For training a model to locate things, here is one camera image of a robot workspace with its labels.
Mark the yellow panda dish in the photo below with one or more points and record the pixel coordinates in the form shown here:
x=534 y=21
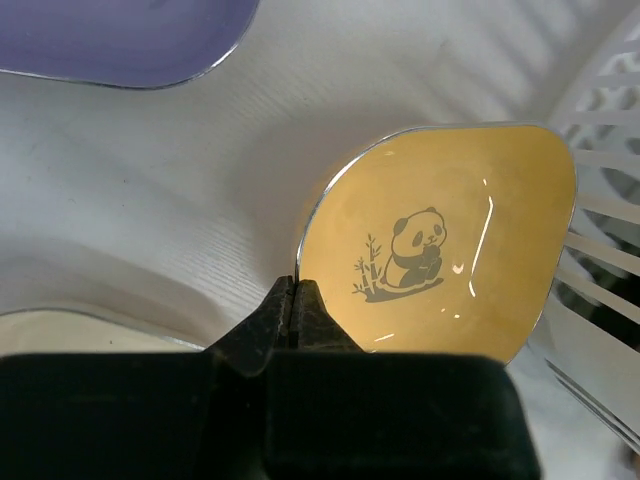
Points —
x=442 y=239

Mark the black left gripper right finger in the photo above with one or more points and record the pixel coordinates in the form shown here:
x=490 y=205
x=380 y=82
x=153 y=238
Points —
x=346 y=414

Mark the cream panda dish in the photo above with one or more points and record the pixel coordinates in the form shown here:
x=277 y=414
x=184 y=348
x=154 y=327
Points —
x=62 y=331

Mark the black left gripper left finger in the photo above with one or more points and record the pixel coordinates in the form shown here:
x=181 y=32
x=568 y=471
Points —
x=156 y=415

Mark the purple panda dish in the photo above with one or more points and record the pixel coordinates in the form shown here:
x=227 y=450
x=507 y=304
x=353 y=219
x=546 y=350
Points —
x=124 y=44

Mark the white plastic dish bin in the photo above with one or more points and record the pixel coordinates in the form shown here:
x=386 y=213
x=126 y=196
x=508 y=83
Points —
x=590 y=327

